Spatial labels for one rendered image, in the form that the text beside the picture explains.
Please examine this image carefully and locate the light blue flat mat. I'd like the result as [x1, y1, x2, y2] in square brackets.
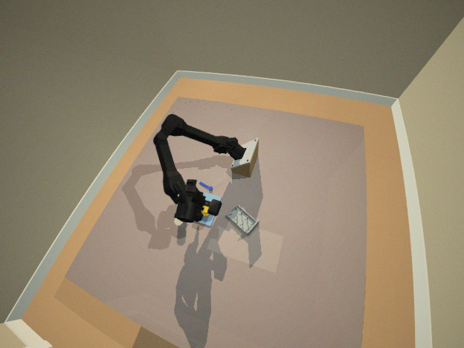
[199, 193, 222, 226]

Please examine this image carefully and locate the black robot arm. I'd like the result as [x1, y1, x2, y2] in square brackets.
[153, 114, 247, 222]

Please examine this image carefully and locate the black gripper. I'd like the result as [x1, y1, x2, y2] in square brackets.
[194, 191, 222, 216]

